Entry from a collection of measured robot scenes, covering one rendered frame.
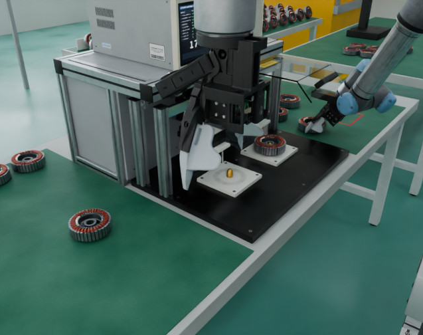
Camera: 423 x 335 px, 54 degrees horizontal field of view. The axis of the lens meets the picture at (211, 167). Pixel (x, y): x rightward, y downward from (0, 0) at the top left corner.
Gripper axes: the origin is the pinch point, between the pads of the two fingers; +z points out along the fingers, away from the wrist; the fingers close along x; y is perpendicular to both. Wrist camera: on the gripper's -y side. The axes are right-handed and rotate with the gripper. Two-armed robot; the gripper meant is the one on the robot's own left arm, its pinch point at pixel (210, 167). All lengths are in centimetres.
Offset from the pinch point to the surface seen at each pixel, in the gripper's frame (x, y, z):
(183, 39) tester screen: 48, -42, -5
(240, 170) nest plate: 58, -28, 37
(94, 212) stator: 15, -49, 37
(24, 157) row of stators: 24, -95, 37
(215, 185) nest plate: 46, -30, 37
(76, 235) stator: 6, -47, 38
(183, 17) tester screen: 48, -42, -11
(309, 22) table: 335, -118, 41
